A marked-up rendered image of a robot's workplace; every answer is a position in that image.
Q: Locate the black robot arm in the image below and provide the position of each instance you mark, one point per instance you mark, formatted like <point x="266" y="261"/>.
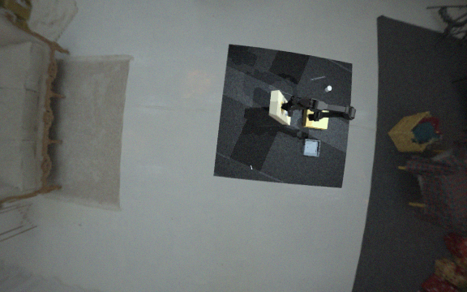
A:
<point x="317" y="106"/>

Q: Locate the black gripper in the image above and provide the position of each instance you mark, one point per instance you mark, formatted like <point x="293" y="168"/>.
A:
<point x="289" y="108"/>

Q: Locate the cream flat panel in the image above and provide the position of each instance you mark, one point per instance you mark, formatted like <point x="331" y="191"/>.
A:
<point x="275" y="108"/>

